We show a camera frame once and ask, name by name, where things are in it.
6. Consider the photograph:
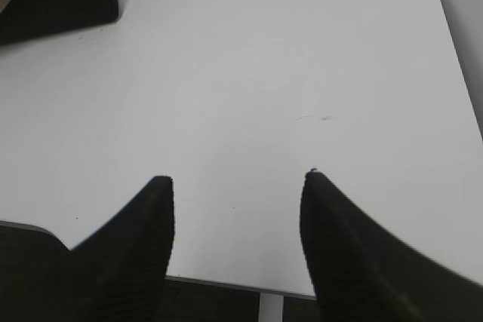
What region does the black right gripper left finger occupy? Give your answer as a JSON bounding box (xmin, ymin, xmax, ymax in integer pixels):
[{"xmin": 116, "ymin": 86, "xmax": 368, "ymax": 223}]
[{"xmin": 72, "ymin": 176, "xmax": 174, "ymax": 321}]

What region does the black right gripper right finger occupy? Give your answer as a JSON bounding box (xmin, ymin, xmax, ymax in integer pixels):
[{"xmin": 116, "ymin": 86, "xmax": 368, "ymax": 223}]
[{"xmin": 300, "ymin": 169, "xmax": 482, "ymax": 321}]

